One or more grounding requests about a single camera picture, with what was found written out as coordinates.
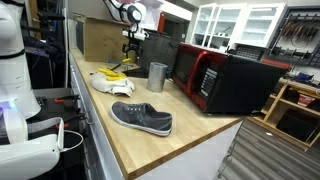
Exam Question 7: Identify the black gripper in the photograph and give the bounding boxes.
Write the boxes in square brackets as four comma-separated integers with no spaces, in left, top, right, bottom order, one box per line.
[122,39,140,59]

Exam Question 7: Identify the black wedge wrench stand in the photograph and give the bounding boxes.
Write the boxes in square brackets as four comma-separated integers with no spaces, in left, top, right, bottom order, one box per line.
[122,66,150,79]

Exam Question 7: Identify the grey metal counter base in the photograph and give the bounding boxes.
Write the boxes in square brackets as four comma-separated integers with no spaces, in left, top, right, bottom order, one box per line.
[68,49,126,180]

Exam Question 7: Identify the black mesh panel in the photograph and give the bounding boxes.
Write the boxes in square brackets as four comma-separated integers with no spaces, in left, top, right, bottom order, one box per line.
[134,31,183,73]

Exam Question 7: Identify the large brown cardboard box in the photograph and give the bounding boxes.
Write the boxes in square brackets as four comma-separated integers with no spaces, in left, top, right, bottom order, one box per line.
[73,13,138,63]

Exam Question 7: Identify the grey metal cylinder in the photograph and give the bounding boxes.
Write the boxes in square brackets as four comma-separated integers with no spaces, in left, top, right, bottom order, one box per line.
[146,61,169,93]

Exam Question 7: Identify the grey cloth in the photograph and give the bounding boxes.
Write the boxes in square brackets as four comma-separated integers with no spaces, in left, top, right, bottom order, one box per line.
[89,70,136,98]

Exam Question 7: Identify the grey sneaker shoe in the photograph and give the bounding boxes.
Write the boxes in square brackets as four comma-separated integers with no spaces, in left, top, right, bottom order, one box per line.
[109,101,174,137]

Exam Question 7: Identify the black pegboard plate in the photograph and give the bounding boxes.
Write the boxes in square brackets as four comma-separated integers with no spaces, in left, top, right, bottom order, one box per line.
[33,96,88,134]

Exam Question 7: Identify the red black microwave oven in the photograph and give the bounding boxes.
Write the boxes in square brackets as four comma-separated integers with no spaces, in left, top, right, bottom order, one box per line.
[171,42,293,116]

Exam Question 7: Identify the white robot device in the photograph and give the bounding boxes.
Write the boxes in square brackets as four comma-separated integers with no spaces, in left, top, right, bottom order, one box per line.
[0,0,66,180]

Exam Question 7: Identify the black perforated crate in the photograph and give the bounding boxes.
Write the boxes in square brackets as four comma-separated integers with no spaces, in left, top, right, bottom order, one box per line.
[233,44,268,62]

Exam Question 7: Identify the white glass door cabinets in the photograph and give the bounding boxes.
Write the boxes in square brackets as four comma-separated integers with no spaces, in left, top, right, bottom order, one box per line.
[190,2,288,50]

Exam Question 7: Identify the wooden shelf unit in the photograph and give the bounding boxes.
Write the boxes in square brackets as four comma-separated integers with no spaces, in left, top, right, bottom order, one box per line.
[248,78,320,153]

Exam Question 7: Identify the small red box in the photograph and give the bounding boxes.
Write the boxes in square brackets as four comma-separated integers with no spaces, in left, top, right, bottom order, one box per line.
[297,93,316,108]

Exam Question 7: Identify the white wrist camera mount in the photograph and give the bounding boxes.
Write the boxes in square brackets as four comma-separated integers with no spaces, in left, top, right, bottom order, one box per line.
[122,29,148,42]

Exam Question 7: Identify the long yellow T-handle hex wrench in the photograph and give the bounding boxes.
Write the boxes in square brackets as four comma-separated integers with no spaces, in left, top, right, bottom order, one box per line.
[98,62,123,75]

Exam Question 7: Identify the orange handled black clamp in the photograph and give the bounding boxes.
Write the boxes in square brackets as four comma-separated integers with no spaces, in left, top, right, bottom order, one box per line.
[54,94,82,105]
[54,113,88,132]

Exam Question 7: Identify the white cable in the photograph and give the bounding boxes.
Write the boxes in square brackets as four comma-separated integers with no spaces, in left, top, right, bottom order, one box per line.
[59,129,85,153]

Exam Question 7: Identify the black wall tool rack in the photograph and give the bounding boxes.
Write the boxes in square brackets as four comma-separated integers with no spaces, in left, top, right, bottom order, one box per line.
[268,6,320,70]

